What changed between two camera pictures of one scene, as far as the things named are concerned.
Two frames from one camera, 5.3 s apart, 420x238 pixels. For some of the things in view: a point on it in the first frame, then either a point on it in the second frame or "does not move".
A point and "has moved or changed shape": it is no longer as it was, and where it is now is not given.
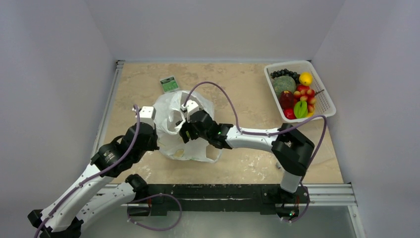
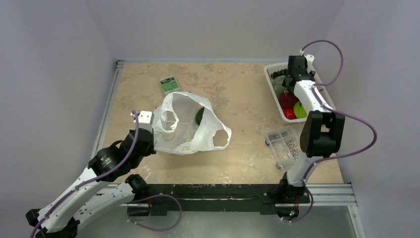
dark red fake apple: (287, 99) does not move
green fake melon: (283, 83) does not move
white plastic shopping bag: (168, 111) has moved or changed shape
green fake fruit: (300, 109) does not move
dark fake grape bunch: (286, 72) does not move
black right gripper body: (189, 128) -> (298, 75)
